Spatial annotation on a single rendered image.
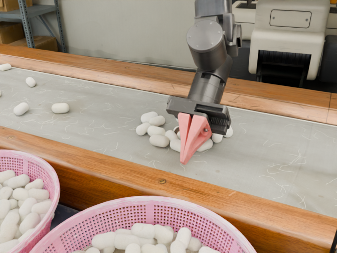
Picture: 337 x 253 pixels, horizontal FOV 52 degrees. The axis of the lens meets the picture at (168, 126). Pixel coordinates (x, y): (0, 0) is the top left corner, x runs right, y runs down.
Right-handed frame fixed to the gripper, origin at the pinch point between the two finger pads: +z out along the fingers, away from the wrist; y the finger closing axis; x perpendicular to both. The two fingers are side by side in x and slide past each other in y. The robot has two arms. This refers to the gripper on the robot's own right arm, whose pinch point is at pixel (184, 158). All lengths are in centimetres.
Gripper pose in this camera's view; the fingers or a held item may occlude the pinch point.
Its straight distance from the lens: 55.9
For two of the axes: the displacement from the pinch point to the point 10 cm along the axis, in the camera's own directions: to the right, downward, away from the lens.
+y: 9.1, 1.9, -3.8
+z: -3.2, 9.0, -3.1
